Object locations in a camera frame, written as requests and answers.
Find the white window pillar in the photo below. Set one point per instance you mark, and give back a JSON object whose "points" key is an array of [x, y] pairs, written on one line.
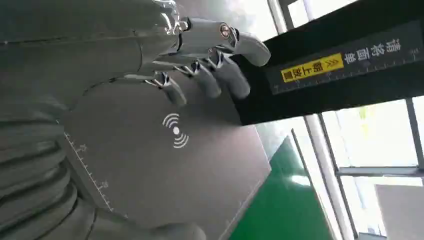
{"points": [[328, 175]]}

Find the dark scanner pad with signal symbol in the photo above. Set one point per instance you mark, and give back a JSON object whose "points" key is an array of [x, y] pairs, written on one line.
{"points": [[155, 179]]}

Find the grey box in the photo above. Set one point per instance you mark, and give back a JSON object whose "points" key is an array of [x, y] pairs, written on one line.
{"points": [[402, 212]]}

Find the grey ruler strip with print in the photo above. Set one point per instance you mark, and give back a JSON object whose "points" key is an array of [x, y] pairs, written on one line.
{"points": [[374, 54]]}

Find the black overhead scanner beam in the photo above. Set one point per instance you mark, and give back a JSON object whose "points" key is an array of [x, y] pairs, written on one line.
{"points": [[331, 99]]}

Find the yellow arrow label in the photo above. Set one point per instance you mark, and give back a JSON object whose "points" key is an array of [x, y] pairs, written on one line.
{"points": [[311, 68]]}

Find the ribbed grey left arm sleeve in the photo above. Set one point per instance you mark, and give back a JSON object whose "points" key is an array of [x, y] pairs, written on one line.
{"points": [[30, 179]]}

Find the grey window crossbar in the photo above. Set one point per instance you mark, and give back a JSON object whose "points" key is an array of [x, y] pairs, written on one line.
{"points": [[381, 171]]}

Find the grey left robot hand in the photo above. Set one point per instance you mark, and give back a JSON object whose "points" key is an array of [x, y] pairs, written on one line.
{"points": [[82, 43]]}

